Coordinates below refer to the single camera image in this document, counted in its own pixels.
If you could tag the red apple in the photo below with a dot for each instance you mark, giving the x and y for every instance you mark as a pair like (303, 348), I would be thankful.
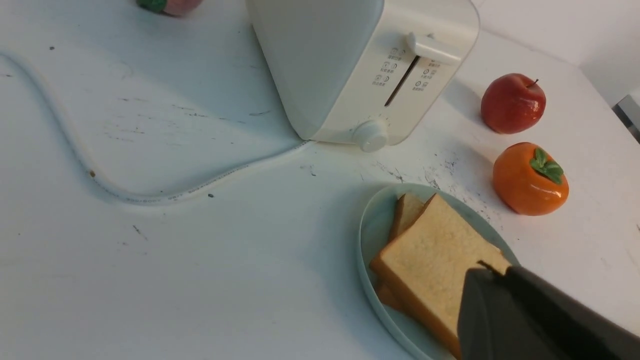
(512, 104)

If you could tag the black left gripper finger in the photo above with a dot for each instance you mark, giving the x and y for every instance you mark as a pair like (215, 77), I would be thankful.
(517, 315)

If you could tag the orange persimmon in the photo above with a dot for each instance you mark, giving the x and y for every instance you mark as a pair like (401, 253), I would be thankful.
(529, 181)

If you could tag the pink peach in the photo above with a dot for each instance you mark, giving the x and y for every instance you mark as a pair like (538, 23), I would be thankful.
(175, 8)

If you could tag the light green plate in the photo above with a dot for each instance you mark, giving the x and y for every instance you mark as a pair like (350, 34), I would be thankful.
(374, 228)

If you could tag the white two-slot toaster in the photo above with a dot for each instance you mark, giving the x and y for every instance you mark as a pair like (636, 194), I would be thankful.
(362, 72)

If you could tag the toast slice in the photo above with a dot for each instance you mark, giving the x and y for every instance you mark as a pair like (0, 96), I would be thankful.
(407, 208)
(425, 268)

